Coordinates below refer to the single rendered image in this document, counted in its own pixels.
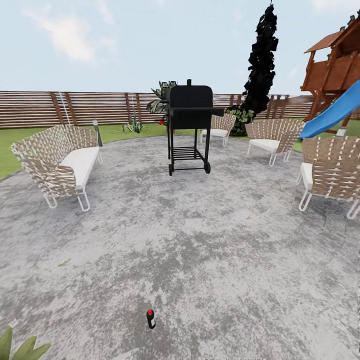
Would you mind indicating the charcoal grill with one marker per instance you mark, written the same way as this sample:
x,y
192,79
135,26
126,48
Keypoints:
x,y
190,107

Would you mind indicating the insectifuge atomizer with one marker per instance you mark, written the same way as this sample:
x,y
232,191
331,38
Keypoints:
x,y
151,320

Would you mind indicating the garden chair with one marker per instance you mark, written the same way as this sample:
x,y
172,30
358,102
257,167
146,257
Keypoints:
x,y
275,135
331,169
220,126
62,161

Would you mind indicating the pot plant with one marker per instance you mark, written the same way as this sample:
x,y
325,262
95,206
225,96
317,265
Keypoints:
x,y
25,352

